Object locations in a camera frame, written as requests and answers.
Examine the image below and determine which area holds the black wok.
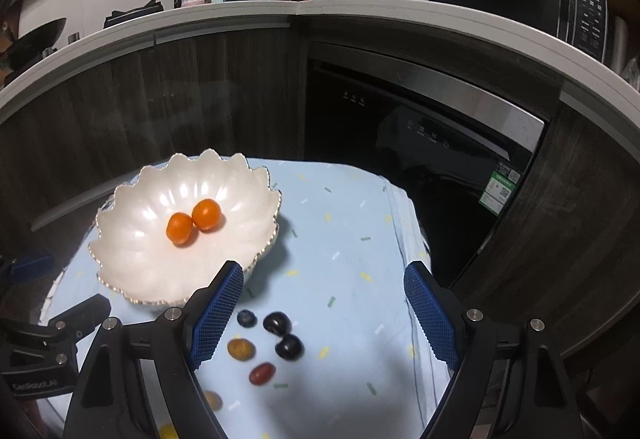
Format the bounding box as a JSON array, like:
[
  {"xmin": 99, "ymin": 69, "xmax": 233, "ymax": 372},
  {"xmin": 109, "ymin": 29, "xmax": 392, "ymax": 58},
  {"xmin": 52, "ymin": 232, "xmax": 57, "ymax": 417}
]
[{"xmin": 0, "ymin": 18, "xmax": 67, "ymax": 70}]

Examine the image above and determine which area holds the brown round fruit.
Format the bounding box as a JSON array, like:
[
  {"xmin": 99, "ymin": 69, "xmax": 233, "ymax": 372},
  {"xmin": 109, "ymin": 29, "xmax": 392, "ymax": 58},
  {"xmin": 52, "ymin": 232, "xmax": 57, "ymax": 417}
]
[{"xmin": 227, "ymin": 338, "xmax": 257, "ymax": 362}]

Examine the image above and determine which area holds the white scalloped ceramic bowl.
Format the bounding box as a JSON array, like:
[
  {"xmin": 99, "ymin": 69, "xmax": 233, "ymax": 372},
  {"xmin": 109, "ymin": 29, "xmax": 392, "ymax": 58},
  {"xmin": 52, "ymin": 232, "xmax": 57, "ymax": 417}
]
[{"xmin": 88, "ymin": 149, "xmax": 283, "ymax": 309}]

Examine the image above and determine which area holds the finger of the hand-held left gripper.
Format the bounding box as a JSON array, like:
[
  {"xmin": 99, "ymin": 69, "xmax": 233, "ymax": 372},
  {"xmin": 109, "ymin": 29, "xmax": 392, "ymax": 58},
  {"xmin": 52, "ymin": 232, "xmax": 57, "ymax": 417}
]
[
  {"xmin": 0, "ymin": 255, "xmax": 54, "ymax": 287},
  {"xmin": 0, "ymin": 295, "xmax": 112, "ymax": 372}
]

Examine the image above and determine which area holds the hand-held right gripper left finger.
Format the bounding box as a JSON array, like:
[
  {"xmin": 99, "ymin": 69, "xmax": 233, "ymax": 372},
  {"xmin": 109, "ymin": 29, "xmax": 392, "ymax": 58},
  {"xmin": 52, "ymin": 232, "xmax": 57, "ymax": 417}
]
[{"xmin": 62, "ymin": 260, "xmax": 246, "ymax": 439}]

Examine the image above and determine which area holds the small orange mandarin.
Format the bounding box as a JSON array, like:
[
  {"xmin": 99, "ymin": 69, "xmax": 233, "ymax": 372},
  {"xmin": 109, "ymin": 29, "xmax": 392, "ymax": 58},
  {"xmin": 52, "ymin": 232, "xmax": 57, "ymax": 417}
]
[
  {"xmin": 166, "ymin": 212, "xmax": 195, "ymax": 247},
  {"xmin": 192, "ymin": 198, "xmax": 223, "ymax": 233}
]

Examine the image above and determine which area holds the black stove burner grate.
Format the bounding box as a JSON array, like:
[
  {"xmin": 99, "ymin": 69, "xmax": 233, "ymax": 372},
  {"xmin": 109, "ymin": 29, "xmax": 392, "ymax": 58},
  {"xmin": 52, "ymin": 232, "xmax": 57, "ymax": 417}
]
[{"xmin": 104, "ymin": 0, "xmax": 165, "ymax": 29}]

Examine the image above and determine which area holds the light blue patterned tablecloth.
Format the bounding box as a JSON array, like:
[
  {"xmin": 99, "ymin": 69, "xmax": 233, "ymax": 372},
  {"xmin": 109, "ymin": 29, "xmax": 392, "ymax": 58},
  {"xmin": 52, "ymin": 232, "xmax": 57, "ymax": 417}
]
[{"xmin": 37, "ymin": 156, "xmax": 453, "ymax": 439}]

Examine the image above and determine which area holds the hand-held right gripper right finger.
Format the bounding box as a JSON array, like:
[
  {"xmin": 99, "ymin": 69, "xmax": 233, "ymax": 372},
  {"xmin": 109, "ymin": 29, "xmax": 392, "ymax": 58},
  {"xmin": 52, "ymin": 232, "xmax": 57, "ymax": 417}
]
[{"xmin": 403, "ymin": 261, "xmax": 586, "ymax": 439}]

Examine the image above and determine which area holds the green label sticker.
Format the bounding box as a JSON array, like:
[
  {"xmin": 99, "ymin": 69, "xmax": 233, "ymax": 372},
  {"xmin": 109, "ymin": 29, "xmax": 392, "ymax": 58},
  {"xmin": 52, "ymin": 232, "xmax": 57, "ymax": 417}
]
[{"xmin": 477, "ymin": 159, "xmax": 523, "ymax": 220}]

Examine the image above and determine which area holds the red grape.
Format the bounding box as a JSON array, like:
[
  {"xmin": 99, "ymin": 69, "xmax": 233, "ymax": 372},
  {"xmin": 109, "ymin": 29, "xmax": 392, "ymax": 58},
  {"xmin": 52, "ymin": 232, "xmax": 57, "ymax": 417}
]
[{"xmin": 249, "ymin": 362, "xmax": 277, "ymax": 386}]

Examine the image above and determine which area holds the dark purple grape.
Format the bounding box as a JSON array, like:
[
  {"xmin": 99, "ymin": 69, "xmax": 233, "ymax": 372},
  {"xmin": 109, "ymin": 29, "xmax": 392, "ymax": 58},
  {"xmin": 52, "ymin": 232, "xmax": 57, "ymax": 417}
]
[{"xmin": 263, "ymin": 311, "xmax": 293, "ymax": 336}]

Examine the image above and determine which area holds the dark wood kitchen cabinet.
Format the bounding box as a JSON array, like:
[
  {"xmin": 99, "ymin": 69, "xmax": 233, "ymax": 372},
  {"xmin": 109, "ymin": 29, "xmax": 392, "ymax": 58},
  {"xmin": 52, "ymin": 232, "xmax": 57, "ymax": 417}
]
[{"xmin": 0, "ymin": 14, "xmax": 640, "ymax": 370}]

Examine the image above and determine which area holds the black built-in dishwasher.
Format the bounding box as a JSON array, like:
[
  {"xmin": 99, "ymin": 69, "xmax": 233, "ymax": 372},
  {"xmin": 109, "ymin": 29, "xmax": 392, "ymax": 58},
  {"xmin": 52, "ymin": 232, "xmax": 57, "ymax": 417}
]
[{"xmin": 305, "ymin": 42, "xmax": 548, "ymax": 290}]

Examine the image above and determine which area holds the lower dark plum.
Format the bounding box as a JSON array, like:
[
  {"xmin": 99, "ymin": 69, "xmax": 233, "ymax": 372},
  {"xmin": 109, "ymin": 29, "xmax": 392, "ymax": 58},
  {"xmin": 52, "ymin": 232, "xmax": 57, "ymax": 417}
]
[{"xmin": 275, "ymin": 333, "xmax": 304, "ymax": 362}]

